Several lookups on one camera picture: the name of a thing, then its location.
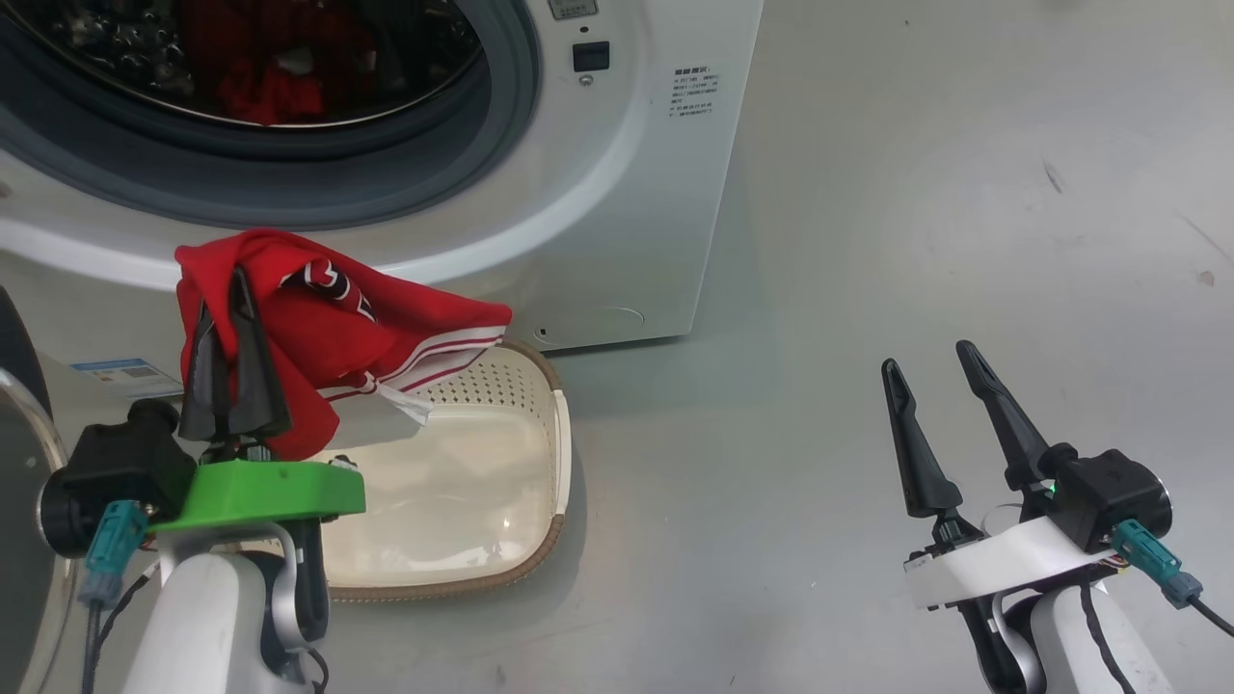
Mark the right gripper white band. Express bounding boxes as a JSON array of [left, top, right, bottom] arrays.
[[881, 340, 1125, 611]]

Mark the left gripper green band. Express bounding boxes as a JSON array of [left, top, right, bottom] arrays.
[[39, 265, 368, 559]]

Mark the red garment white striped trim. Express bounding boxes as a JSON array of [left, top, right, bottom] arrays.
[[174, 228, 513, 462]]

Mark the dark washer door glass bowl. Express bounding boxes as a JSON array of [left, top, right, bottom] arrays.
[[0, 284, 78, 694]]

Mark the cream perforated laundry basket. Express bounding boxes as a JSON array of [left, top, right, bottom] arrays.
[[313, 339, 573, 603]]

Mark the white front-load washing machine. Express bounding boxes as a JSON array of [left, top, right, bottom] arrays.
[[0, 0, 765, 406]]

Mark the blue energy label sticker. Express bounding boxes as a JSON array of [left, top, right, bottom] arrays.
[[69, 357, 184, 401]]

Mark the plain red garment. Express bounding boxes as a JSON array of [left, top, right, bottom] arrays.
[[178, 0, 379, 126]]

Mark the left arm teal plug cable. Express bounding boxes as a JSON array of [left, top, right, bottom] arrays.
[[79, 499, 160, 694]]

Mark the arm teal plug cable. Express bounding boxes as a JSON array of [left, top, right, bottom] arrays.
[[79, 499, 160, 694], [1111, 519, 1234, 637]]

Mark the right arm teal plug cable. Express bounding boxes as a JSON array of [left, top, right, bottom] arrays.
[[1111, 519, 1234, 637]]

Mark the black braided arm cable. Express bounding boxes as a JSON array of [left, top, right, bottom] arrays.
[[1078, 581, 1140, 694]]

